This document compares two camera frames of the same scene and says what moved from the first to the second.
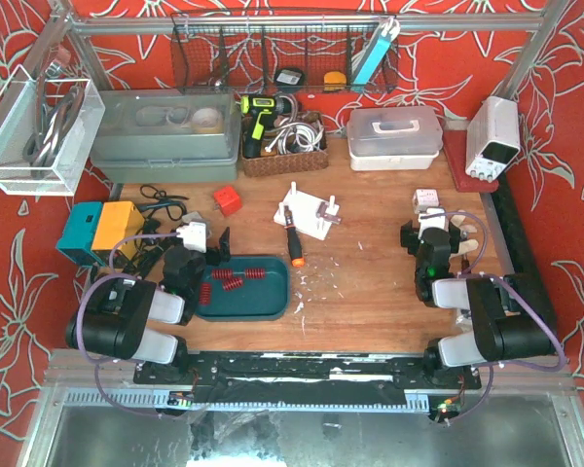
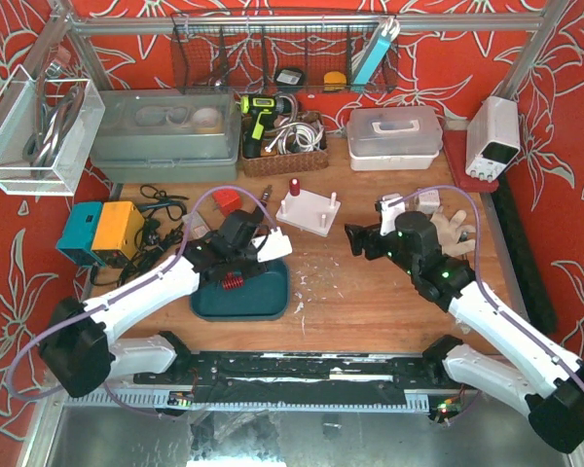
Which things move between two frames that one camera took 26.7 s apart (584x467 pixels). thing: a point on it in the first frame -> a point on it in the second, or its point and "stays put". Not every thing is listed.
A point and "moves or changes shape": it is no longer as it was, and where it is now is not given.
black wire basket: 285,53 stays put
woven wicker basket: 287,163 stays put
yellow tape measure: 334,81 stays put
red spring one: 222,273 moves or changes shape
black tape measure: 289,77 stays put
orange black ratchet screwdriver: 296,256 -> 266,195
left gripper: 214,253 -> 235,265
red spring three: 231,283 stays put
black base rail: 405,370 stays put
